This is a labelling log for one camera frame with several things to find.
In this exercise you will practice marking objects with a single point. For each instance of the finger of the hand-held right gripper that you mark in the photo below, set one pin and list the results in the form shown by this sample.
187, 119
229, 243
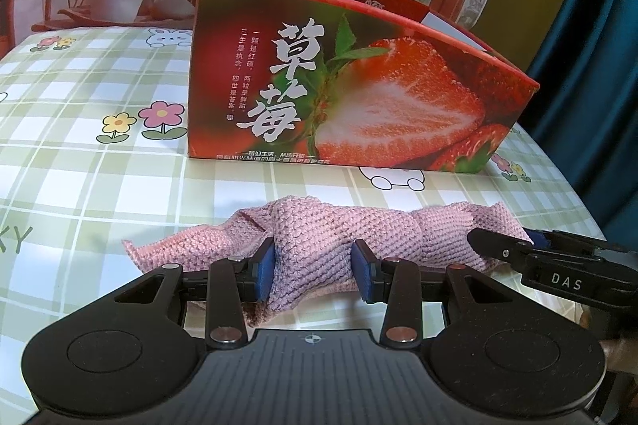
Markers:
541, 239
498, 246

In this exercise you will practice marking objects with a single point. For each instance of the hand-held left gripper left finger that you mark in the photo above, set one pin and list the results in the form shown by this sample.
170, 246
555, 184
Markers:
265, 271

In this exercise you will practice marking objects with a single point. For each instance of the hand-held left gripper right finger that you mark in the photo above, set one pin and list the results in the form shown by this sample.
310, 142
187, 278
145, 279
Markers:
360, 274

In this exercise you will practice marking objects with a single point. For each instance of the pink knitted cloth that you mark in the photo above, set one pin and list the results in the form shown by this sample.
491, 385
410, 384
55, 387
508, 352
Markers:
314, 245

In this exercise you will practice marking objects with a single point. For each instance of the red strawberry print cardboard box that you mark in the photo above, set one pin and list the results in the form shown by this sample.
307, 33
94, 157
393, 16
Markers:
349, 96

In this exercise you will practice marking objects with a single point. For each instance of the teal curtain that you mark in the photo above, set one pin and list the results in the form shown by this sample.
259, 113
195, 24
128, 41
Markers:
588, 56

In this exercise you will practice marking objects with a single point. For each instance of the green checked floral tablecloth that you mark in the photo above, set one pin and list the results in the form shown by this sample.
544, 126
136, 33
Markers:
89, 186

